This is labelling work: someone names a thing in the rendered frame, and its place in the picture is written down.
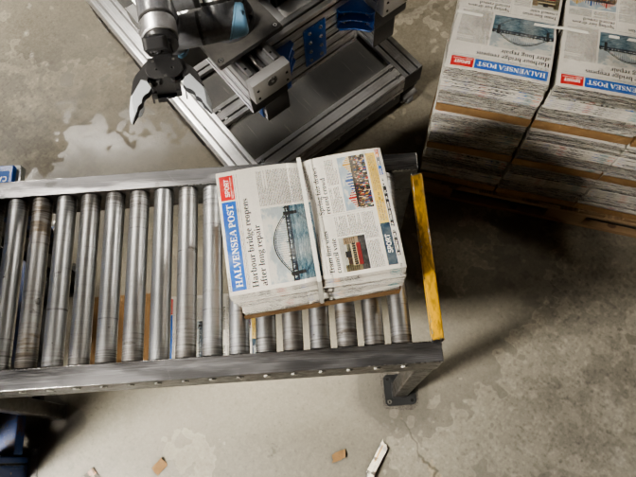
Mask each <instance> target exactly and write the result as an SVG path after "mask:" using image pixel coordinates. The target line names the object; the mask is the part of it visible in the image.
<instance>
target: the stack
mask: <svg viewBox="0 0 636 477"><path fill-rule="evenodd" d="M442 73H443V74H442ZM441 78H442V79H441ZM437 89H438V90H437V92H436V94H435V96H434V99H433V106H432V110H431V113H430V121H429V124H430V125H429V126H428V129H427V133H426V137H425V140H424V145H425V146H424V145H423V149H424V150H423V149H422V153H423V154H422V153H421V158H422V159H421V158H420V162H419V163H420V166H419V171H425V172H430V173H434V174H439V175H444V176H449V177H452V178H457V179H462V180H466V181H471V182H474V183H479V184H483V185H488V186H495V185H498V187H500V188H505V189H511V190H516V191H521V192H526V193H531V194H536V195H540V196H545V197H550V198H554V199H559V200H563V201H568V202H573V203H575V202H577V203H583V204H587V205H591V206H596V207H601V208H605V209H609V210H614V211H618V212H623V213H628V214H631V215H636V188H635V187H630V186H625V185H617V184H613V183H608V182H603V181H598V180H599V179H600V178H601V177H602V176H603V175H606V176H610V177H616V178H621V179H626V180H630V181H635V182H636V148H634V147H630V146H631V145H630V143H629V144H628V145H623V144H618V143H612V142H608V141H603V140H597V139H592V138H587V137H582V136H577V135H571V134H567V133H562V132H552V131H547V130H542V129H537V128H531V126H532V125H531V123H530V124H529V126H528V127H524V126H520V125H515V124H509V123H504V122H500V121H495V120H489V119H484V118H480V117H475V116H469V115H460V114H456V113H450V112H445V111H440V110H435V105H436V102H439V103H445V104H449V105H455V106H461V107H467V108H471V109H477V110H482V111H488V112H492V113H497V114H503V115H512V116H516V117H521V118H526V119H531V118H532V117H533V115H534V114H535V119H534V120H538V121H544V122H550V123H556V124H560V125H566V126H571V127H577V128H581V129H586V130H591V131H596V132H601V133H610V134H615V135H620V136H624V137H629V138H632V137H633V136H636V0H457V5H456V10H455V14H454V19H453V23H452V26H451V31H450V38H449V39H447V44H446V48H445V54H444V59H443V63H442V68H441V74H440V79H439V83H438V87H437ZM535 112H536V113H535ZM425 141H426V142H425ZM428 141H431V142H435V143H441V144H447V145H453V146H457V147H463V148H469V149H474V150H483V151H488V152H494V153H499V154H503V155H508V156H512V154H513V153H514V158H518V159H523V160H528V161H534V162H539V163H544V164H549V165H555V166H560V167H565V168H573V169H578V170H583V171H588V172H592V173H597V174H601V173H602V172H603V175H602V176H601V177H600V178H599V179H597V180H594V179H589V178H584V177H579V176H574V175H570V174H565V173H559V172H554V171H550V170H545V169H540V168H530V167H526V166H521V165H516V164H511V163H512V162H511V161H510V162H505V161H500V160H494V159H489V158H485V157H479V156H474V155H469V154H464V153H459V152H454V151H448V150H439V149H434V148H429V147H426V146H427V142H428ZM514 158H513V159H514ZM419 171H418V172H419ZM422 177H423V176H422ZM423 184H424V191H425V194H426V195H431V196H435V197H439V198H444V199H449V200H454V201H458V202H462V203H471V204H476V205H480V206H485V207H489V208H494V209H499V210H503V211H508V212H512V213H517V214H522V215H526V216H531V217H535V218H540V219H545V220H549V221H558V222H562V223H567V224H571V225H576V226H581V227H585V228H590V229H594V230H599V231H604V232H608V233H612V234H617V235H622V236H627V237H631V238H636V229H632V228H627V227H623V226H619V225H614V224H609V223H604V222H600V221H592V220H587V219H586V218H587V217H589V218H594V219H599V220H603V221H611V222H616V223H621V224H625V225H630V226H635V227H636V220H631V219H626V218H621V217H616V216H612V215H607V214H603V213H598V212H593V211H589V210H584V209H579V208H574V207H571V206H567V205H561V204H556V203H547V202H543V201H538V200H533V199H527V198H523V197H518V196H513V195H508V194H503V193H499V192H495V188H494V190H493V191H491V190H486V189H481V188H477V187H473V186H468V185H459V184H456V183H451V182H446V181H441V180H436V179H433V178H428V177H423ZM454 189H455V190H460V191H465V192H469V193H474V194H478V195H483V196H487V197H492V198H497V199H502V200H507V201H511V202H515V203H524V204H529V205H533V206H538V207H543V208H544V210H540V209H536V208H532V207H527V206H522V205H517V204H512V203H504V202H500V201H495V200H490V199H486V198H481V197H476V196H472V195H468V194H463V193H458V192H453V190H454Z"/></svg>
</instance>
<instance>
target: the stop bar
mask: <svg viewBox="0 0 636 477"><path fill-rule="evenodd" d="M410 178H411V186H412V192H413V200H414V208H415V222H416V230H417V237H418V244H419V252H420V259H421V267H422V274H423V282H424V290H425V296H426V304H427V312H428V319H429V327H430V334H431V341H432V342H433V343H435V342H443V341H444V340H445V338H444V330H443V324H442V317H441V314H442V310H441V309H440V303H439V296H438V288H437V282H436V274H435V267H434V261H433V247H432V240H431V233H430V226H429V219H428V212H427V205H426V195H425V191H424V184H423V177H422V173H412V174H411V176H410Z"/></svg>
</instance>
